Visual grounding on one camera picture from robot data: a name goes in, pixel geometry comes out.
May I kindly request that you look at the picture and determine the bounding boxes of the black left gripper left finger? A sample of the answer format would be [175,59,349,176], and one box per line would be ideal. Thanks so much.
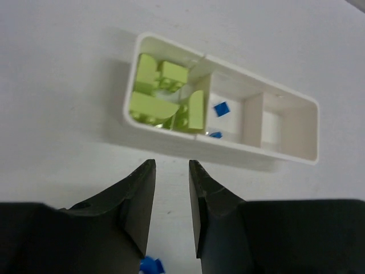
[1,159,156,273]

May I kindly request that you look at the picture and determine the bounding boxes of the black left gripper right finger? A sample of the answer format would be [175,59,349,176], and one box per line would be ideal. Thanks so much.
[189,160,364,273]

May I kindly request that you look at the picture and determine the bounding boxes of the blue curved lego piece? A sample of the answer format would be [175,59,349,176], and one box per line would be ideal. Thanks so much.
[139,256,166,274]

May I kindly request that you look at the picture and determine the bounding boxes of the small blue lego brick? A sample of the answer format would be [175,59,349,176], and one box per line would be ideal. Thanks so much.
[209,131,223,139]

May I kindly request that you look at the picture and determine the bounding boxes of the small blue lego piece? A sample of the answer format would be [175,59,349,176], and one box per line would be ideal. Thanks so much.
[213,101,230,117]

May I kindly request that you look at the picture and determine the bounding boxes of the green curved lego brick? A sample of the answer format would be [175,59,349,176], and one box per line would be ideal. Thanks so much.
[129,92,180,124]

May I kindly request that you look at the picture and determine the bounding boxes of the green sloped lego piece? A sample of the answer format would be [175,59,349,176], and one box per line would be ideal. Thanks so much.
[188,90,205,131]

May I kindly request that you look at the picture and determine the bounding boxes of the small green square lego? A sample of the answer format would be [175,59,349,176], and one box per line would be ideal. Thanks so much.
[159,61,189,84]

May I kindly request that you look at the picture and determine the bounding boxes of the large green rectangular lego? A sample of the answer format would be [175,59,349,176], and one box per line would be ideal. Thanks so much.
[133,54,157,94]

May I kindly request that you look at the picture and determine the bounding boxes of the green studded lego brick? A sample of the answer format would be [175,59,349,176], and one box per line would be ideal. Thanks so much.
[153,79,185,94]

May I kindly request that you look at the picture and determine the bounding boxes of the white three-compartment tray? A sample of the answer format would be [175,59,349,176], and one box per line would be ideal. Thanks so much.
[123,33,319,165]

